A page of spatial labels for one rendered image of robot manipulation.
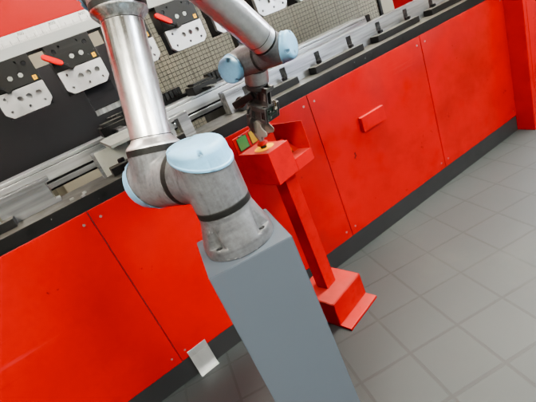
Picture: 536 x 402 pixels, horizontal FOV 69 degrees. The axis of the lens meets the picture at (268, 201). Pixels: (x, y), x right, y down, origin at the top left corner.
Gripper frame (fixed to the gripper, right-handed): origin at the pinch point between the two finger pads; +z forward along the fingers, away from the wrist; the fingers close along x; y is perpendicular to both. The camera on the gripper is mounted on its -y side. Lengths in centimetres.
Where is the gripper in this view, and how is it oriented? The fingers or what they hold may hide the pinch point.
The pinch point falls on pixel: (259, 137)
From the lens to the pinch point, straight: 136.9
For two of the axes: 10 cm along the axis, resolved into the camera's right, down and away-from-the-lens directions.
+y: 7.6, 3.5, -5.5
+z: 1.1, 7.7, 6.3
